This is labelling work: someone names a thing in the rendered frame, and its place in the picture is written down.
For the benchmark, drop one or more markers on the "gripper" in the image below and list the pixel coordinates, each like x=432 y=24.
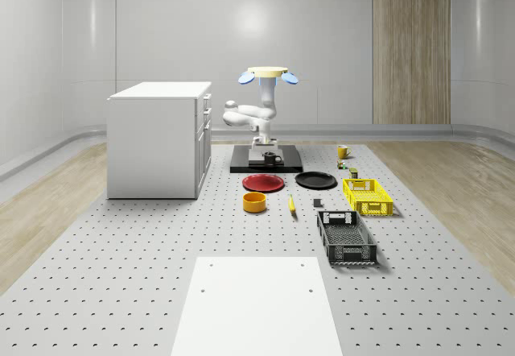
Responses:
x=264 y=142

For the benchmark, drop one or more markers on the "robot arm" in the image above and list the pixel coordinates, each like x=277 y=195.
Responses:
x=267 y=94

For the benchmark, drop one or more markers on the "black mug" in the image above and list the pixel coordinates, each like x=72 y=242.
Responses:
x=269 y=158

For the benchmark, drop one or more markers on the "black stove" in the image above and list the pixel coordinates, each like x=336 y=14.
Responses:
x=241 y=160

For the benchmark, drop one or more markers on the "red plate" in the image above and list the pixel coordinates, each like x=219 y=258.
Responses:
x=263 y=183

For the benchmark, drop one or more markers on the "yellow bowl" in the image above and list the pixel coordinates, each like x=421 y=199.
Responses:
x=254 y=205

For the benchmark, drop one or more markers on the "black plate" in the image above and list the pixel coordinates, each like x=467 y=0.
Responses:
x=316 y=180

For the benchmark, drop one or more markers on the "banana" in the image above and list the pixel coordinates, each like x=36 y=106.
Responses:
x=292 y=206

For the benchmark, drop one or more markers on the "yellow mug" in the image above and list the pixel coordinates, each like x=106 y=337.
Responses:
x=343 y=152

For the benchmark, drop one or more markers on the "grey cube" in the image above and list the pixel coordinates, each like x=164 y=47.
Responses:
x=318 y=203

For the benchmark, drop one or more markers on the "puzzle cube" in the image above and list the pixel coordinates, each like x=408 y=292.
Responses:
x=342 y=165

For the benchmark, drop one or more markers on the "flat-sided can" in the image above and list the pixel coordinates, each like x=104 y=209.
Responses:
x=353 y=173

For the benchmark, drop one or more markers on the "white cabinet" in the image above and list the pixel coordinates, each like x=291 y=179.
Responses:
x=153 y=146

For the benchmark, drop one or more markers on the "yellow basket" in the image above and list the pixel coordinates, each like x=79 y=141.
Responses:
x=368 y=207

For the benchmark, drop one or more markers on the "dark grey basket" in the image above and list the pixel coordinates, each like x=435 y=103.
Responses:
x=350 y=253

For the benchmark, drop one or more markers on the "white board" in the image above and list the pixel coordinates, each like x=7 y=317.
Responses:
x=257 y=307

